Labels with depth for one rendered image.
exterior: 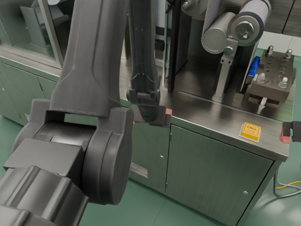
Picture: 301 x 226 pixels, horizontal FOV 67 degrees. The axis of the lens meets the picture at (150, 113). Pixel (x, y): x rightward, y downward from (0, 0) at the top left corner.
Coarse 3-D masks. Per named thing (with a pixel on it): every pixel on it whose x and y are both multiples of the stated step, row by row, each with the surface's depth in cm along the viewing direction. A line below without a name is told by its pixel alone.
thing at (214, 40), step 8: (224, 16) 115; (232, 16) 116; (216, 24) 107; (224, 24) 107; (208, 32) 106; (216, 32) 104; (224, 32) 102; (208, 40) 108; (216, 40) 106; (224, 40) 105; (208, 48) 111; (216, 48) 109
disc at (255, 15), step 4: (244, 12) 93; (248, 12) 93; (252, 12) 92; (236, 16) 96; (240, 16) 95; (252, 16) 93; (256, 16) 92; (232, 20) 97; (260, 20) 92; (228, 24) 99; (260, 24) 93; (228, 28) 100; (260, 28) 94; (228, 32) 101; (260, 32) 95; (228, 36) 102; (260, 36) 96; (256, 40) 98; (240, 44) 102; (244, 44) 101; (248, 44) 100
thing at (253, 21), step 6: (240, 18) 95; (246, 18) 94; (252, 18) 93; (234, 24) 98; (258, 24) 93; (234, 30) 99; (258, 30) 95; (234, 36) 101; (252, 36) 97; (240, 42) 101; (246, 42) 100
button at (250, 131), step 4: (244, 124) 100; (248, 124) 100; (244, 128) 98; (248, 128) 98; (252, 128) 98; (256, 128) 98; (260, 128) 98; (244, 132) 97; (248, 132) 97; (252, 132) 97; (256, 132) 97; (244, 136) 98; (248, 136) 97; (252, 136) 96; (256, 136) 95; (256, 140) 96
